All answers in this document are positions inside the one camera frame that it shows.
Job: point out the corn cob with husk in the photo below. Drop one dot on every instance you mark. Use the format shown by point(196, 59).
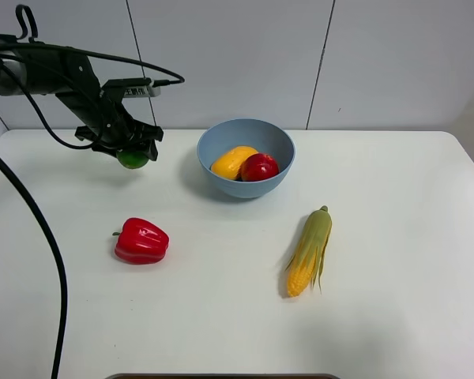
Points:
point(305, 267)

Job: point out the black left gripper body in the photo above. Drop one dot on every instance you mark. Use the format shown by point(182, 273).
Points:
point(107, 121)

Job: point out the yellow mango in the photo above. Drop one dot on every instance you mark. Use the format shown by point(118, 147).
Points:
point(229, 164)

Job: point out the red bell pepper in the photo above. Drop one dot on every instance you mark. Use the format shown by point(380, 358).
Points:
point(141, 242)

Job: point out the blue plastic bowl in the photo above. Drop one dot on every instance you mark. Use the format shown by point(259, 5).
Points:
point(263, 136)

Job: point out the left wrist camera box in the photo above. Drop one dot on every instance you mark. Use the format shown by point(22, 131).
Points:
point(130, 88)

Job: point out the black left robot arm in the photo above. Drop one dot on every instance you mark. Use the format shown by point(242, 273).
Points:
point(30, 70)

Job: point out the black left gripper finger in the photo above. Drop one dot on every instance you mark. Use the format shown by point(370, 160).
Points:
point(148, 148)
point(107, 150)

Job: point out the green lime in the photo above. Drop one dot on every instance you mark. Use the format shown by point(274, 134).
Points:
point(131, 158)

